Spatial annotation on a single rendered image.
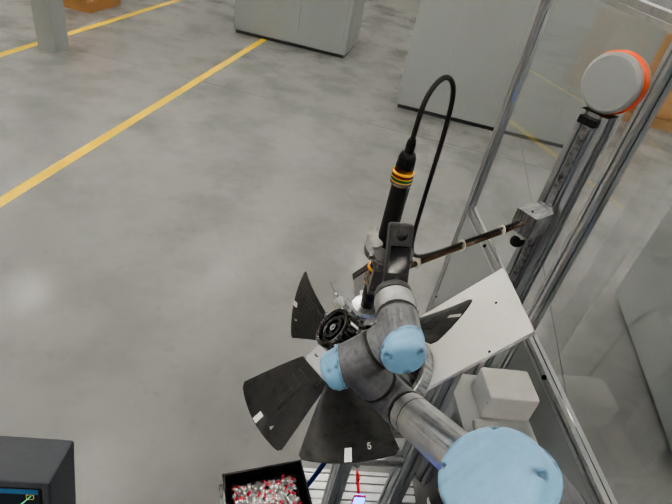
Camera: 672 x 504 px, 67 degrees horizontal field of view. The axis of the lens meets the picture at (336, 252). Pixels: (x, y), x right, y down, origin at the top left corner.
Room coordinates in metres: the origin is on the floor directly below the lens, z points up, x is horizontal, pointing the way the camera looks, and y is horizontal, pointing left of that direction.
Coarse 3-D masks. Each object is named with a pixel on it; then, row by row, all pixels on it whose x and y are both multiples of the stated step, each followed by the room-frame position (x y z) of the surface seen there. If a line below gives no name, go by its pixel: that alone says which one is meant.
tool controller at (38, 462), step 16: (0, 448) 0.49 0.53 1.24; (16, 448) 0.49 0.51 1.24; (32, 448) 0.50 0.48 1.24; (48, 448) 0.51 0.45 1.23; (64, 448) 0.51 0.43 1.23; (0, 464) 0.45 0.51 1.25; (16, 464) 0.46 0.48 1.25; (32, 464) 0.46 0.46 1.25; (48, 464) 0.47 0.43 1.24; (64, 464) 0.49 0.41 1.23; (0, 480) 0.42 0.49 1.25; (16, 480) 0.43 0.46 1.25; (32, 480) 0.43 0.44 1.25; (48, 480) 0.44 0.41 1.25; (64, 480) 0.47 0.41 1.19; (0, 496) 0.41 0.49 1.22; (16, 496) 0.41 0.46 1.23; (32, 496) 0.42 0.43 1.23; (48, 496) 0.43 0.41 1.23; (64, 496) 0.46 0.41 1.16
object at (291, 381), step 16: (272, 368) 0.97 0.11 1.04; (288, 368) 0.96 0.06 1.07; (304, 368) 0.95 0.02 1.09; (256, 384) 0.94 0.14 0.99; (272, 384) 0.93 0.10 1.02; (288, 384) 0.92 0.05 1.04; (304, 384) 0.92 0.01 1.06; (320, 384) 0.92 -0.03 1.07; (256, 400) 0.91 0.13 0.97; (272, 400) 0.90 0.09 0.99; (288, 400) 0.89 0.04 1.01; (304, 400) 0.89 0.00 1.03; (272, 416) 0.87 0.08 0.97; (288, 416) 0.86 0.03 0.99; (304, 416) 0.86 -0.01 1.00; (272, 432) 0.83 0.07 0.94; (288, 432) 0.83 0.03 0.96
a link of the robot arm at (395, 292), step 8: (384, 288) 0.73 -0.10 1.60; (392, 288) 0.73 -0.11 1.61; (400, 288) 0.73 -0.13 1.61; (376, 296) 0.73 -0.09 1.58; (384, 296) 0.71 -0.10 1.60; (392, 296) 0.70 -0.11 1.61; (400, 296) 0.70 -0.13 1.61; (408, 296) 0.71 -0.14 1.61; (376, 304) 0.71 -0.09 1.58; (376, 312) 0.69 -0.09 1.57
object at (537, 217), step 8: (520, 208) 1.33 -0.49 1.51; (528, 208) 1.34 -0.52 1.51; (536, 208) 1.35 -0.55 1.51; (544, 208) 1.36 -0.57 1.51; (552, 208) 1.36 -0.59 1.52; (520, 216) 1.32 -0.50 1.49; (528, 216) 1.30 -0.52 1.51; (536, 216) 1.30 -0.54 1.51; (544, 216) 1.31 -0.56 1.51; (552, 216) 1.34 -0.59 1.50; (528, 224) 1.30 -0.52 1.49; (536, 224) 1.29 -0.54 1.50; (544, 224) 1.32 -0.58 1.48; (520, 232) 1.30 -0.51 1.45; (528, 232) 1.29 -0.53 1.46; (536, 232) 1.30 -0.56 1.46; (544, 232) 1.34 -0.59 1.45
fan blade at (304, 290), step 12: (300, 288) 1.27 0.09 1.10; (312, 288) 1.21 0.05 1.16; (300, 300) 1.24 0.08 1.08; (312, 300) 1.18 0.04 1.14; (300, 312) 1.21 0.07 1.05; (312, 312) 1.15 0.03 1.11; (324, 312) 1.11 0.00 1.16; (300, 324) 1.19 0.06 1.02; (312, 324) 1.14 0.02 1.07; (300, 336) 1.17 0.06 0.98; (312, 336) 1.13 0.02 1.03
